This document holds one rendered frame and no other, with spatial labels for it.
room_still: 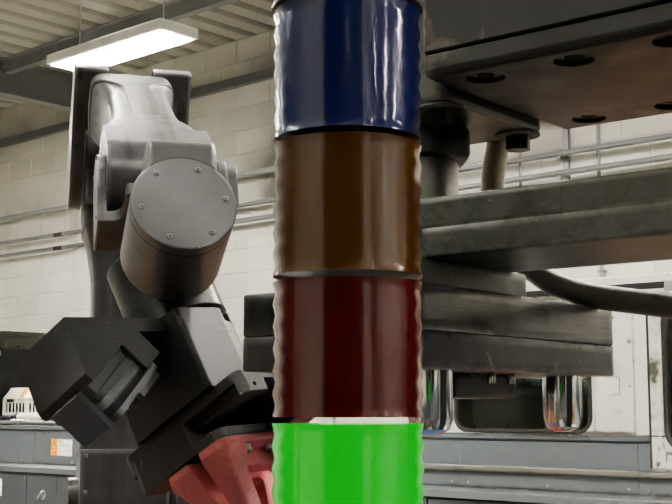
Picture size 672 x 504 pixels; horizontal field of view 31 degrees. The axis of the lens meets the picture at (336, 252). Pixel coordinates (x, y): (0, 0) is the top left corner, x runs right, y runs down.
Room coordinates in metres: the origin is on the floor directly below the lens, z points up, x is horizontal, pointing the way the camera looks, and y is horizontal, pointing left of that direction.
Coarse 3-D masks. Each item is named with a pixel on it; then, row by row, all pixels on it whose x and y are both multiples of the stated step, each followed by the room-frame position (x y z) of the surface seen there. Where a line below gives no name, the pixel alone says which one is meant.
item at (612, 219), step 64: (448, 128) 0.58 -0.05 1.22; (448, 192) 0.58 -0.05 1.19; (512, 192) 0.52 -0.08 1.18; (576, 192) 0.50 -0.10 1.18; (640, 192) 0.48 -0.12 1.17; (448, 256) 0.54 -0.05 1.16; (512, 256) 0.54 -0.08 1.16; (576, 256) 0.54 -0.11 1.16; (640, 256) 0.54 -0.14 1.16; (256, 320) 0.56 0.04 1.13; (448, 320) 0.52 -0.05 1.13; (512, 320) 0.57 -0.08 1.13; (576, 320) 0.61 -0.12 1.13; (448, 384) 0.53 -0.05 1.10; (512, 384) 0.61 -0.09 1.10; (576, 384) 0.62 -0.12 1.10
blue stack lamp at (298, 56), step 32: (320, 0) 0.29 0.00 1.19; (352, 0) 0.29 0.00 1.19; (384, 0) 0.29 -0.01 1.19; (288, 32) 0.30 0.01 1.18; (320, 32) 0.29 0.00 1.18; (352, 32) 0.29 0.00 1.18; (384, 32) 0.29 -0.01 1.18; (416, 32) 0.30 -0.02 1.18; (288, 64) 0.30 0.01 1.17; (320, 64) 0.29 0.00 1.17; (352, 64) 0.29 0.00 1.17; (384, 64) 0.29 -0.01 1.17; (416, 64) 0.30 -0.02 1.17; (288, 96) 0.30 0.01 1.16; (320, 96) 0.29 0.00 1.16; (352, 96) 0.29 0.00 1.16; (384, 96) 0.29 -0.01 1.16; (416, 96) 0.30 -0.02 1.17; (288, 128) 0.30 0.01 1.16; (320, 128) 0.29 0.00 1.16; (352, 128) 0.29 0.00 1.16; (384, 128) 0.29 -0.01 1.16; (416, 128) 0.30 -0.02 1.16
